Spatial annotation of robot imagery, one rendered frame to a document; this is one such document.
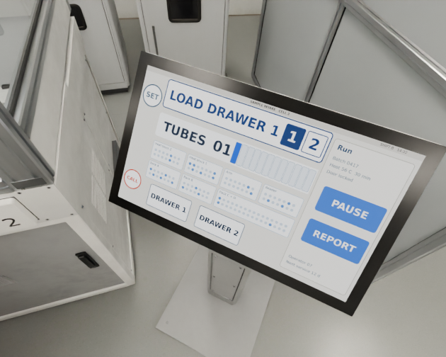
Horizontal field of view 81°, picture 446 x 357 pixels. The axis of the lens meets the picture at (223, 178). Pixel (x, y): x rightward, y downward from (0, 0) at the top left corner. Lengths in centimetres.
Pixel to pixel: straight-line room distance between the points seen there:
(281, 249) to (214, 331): 98
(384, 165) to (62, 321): 150
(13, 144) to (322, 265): 60
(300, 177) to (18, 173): 56
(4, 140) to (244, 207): 46
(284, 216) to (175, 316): 106
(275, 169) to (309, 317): 118
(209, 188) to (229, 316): 102
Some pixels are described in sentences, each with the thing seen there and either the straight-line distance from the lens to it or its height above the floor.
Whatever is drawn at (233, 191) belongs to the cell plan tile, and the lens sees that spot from 47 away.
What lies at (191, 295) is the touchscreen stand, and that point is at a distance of 145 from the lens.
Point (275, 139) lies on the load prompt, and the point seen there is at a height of 115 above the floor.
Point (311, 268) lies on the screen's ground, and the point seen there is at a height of 100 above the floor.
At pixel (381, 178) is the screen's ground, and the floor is 114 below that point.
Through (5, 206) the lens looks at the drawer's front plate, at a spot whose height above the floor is 92.
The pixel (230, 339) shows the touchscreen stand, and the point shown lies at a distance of 142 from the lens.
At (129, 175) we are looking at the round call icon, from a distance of 56.
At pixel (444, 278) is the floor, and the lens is 201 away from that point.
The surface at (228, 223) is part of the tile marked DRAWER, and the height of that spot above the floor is 101.
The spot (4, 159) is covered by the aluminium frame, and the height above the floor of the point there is 105.
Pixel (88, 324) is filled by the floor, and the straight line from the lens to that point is 157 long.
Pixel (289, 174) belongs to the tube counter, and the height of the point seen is 111.
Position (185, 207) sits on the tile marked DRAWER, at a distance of 51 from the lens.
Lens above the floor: 145
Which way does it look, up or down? 54 degrees down
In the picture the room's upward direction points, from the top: 5 degrees clockwise
